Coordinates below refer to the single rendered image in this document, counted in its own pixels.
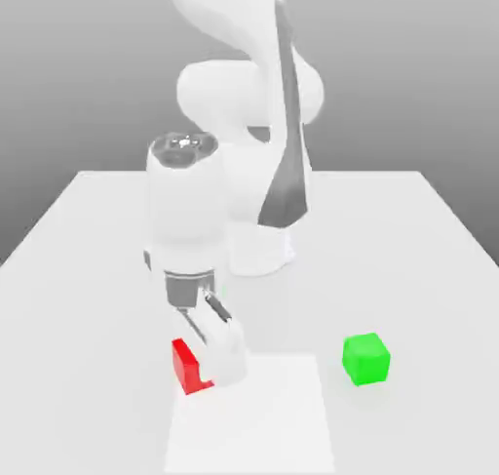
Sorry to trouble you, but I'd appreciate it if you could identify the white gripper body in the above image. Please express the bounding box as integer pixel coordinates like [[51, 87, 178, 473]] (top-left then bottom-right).
[[173, 303, 250, 387]]

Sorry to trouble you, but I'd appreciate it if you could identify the small red cube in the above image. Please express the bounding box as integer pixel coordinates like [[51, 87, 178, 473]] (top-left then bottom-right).
[[171, 337, 215, 396]]

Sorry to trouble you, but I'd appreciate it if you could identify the small green cube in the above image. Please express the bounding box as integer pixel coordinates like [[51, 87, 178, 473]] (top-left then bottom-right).
[[341, 332, 392, 387]]

